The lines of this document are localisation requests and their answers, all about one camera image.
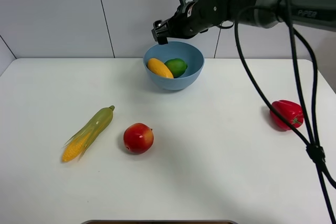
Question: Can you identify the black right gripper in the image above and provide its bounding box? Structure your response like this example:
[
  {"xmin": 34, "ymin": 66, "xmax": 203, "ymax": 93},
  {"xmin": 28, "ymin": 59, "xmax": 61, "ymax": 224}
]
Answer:
[{"xmin": 151, "ymin": 2, "xmax": 210, "ymax": 45}]

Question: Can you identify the yellow mango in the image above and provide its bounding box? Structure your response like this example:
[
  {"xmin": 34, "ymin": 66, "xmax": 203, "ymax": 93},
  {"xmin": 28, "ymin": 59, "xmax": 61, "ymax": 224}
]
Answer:
[{"xmin": 147, "ymin": 58, "xmax": 174, "ymax": 79}]

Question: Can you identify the green lime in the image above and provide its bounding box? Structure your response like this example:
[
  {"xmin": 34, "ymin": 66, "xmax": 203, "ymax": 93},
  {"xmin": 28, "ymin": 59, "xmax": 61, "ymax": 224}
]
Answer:
[{"xmin": 165, "ymin": 58, "xmax": 187, "ymax": 78}]

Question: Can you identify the red pomegranate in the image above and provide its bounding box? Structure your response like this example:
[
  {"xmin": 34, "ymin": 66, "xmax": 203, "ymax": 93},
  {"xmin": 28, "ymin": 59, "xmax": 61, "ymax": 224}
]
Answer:
[{"xmin": 123, "ymin": 123, "xmax": 154, "ymax": 154}]

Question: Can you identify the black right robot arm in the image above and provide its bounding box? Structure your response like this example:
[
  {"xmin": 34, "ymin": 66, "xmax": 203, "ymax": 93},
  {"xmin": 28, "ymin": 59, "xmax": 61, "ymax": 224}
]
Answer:
[{"xmin": 152, "ymin": 0, "xmax": 335, "ymax": 45}]

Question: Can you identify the blue plastic bowl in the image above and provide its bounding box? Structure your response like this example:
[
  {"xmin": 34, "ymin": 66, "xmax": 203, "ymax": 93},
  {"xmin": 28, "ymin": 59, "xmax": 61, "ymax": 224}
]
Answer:
[{"xmin": 143, "ymin": 41, "xmax": 205, "ymax": 91}]

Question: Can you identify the corn cob with husk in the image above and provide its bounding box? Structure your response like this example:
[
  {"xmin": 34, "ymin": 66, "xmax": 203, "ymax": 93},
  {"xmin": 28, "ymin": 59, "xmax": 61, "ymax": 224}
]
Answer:
[{"xmin": 61, "ymin": 105, "xmax": 115, "ymax": 163}]

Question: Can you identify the red bell pepper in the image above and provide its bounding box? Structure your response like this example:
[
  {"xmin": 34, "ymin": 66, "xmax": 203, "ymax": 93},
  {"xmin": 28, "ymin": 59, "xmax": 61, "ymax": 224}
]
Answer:
[{"xmin": 269, "ymin": 100, "xmax": 304, "ymax": 131}]

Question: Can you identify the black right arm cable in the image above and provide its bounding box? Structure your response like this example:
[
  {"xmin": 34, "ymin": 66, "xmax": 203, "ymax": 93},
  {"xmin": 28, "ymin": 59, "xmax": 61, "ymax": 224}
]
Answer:
[{"xmin": 209, "ymin": 0, "xmax": 336, "ymax": 224}]

